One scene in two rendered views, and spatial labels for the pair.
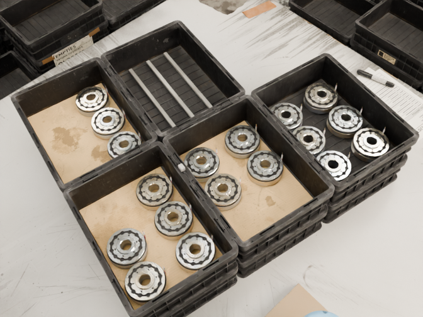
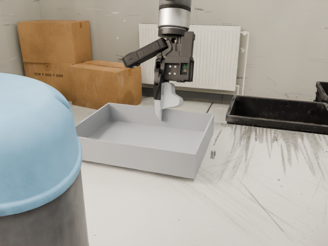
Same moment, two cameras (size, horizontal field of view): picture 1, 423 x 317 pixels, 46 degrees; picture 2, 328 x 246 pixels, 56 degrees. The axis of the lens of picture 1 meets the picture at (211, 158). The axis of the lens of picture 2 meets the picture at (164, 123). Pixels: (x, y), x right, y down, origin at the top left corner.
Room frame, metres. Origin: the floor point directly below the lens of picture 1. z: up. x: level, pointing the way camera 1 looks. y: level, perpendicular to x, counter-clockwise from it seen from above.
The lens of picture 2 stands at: (0.48, -0.21, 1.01)
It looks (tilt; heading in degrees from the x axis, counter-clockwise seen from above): 22 degrees down; 147
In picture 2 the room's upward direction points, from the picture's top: straight up
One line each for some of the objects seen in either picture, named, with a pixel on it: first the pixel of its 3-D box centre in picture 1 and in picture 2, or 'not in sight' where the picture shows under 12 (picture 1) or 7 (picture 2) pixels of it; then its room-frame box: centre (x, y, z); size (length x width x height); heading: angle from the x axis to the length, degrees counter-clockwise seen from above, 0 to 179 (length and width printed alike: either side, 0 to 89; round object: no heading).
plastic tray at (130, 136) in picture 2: not in sight; (144, 134); (-0.06, 0.09, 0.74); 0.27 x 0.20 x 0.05; 39
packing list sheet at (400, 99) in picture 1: (389, 105); not in sight; (1.06, -0.63, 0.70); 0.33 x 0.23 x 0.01; 39
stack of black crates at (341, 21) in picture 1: (332, 23); not in sight; (1.99, -0.69, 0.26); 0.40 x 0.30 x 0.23; 39
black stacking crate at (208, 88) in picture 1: (172, 87); not in sight; (1.07, 0.11, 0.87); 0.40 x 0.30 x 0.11; 29
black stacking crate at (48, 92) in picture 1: (86, 129); not in sight; (0.92, 0.37, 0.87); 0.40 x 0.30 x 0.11; 29
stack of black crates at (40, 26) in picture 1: (63, 44); not in sight; (1.85, 0.68, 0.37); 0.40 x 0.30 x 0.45; 129
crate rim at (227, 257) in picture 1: (147, 221); not in sight; (0.57, 0.17, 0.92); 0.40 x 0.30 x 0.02; 29
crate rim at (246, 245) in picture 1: (245, 165); not in sight; (0.72, -0.09, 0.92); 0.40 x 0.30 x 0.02; 29
